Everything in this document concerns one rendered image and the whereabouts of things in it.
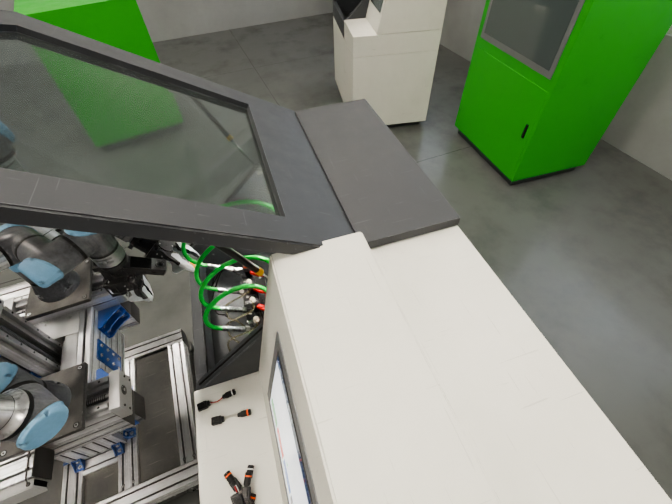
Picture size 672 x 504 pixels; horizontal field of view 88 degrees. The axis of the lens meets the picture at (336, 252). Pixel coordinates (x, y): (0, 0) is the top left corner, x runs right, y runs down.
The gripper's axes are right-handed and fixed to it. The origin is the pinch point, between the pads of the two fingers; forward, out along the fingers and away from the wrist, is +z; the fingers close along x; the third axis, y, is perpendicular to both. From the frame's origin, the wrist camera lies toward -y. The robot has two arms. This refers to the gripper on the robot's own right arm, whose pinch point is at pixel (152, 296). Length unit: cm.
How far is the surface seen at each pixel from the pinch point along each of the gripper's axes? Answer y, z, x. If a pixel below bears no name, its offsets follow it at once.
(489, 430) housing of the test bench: -68, -24, 69
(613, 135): -409, 113, -146
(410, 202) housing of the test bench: -79, -27, 13
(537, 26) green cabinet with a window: -266, -1, -155
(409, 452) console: -52, -32, 68
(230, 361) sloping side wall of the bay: -18.5, 13.8, 22.4
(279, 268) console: -40, -32, 28
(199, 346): -5.3, 28.0, 5.7
